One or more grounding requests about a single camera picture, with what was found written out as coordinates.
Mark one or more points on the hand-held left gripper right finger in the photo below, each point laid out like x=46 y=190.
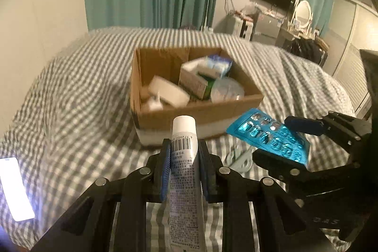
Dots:
x=205 y=172

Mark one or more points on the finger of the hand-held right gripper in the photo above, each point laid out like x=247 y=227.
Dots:
x=274 y=165
x=298 y=123

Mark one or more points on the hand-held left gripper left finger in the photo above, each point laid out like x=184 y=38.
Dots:
x=165 y=169

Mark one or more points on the white printed tube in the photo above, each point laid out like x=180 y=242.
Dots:
x=184 y=181

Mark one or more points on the blue blister pack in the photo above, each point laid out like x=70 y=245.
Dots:
x=265 y=134

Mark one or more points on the cardboard box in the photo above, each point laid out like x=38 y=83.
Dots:
x=165 y=119

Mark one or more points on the clear plastic water bottle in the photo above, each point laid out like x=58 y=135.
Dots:
x=228 y=89

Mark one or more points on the green white carton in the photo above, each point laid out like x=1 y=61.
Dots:
x=193 y=80

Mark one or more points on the blue white tissue packet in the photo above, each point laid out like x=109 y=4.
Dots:
x=219 y=64

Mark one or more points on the black backpack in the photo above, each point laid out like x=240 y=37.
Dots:
x=308 y=50

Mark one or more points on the dressing table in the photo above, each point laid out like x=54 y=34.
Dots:
x=287 y=36

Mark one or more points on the white louvred wardrobe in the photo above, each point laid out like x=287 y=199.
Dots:
x=350 y=45

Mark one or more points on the grey mini fridge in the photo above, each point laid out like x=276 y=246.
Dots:
x=268 y=29

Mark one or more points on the grey checked blanket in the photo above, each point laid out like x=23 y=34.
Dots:
x=88 y=92

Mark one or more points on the white oval mirror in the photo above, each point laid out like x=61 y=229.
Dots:
x=303 y=13

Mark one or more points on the white suitcase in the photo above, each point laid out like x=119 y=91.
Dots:
x=242 y=27

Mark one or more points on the clear plastic bag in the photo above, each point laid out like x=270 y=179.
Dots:
x=249 y=9

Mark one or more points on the smartphone with lit screen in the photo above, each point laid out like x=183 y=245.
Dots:
x=14 y=188

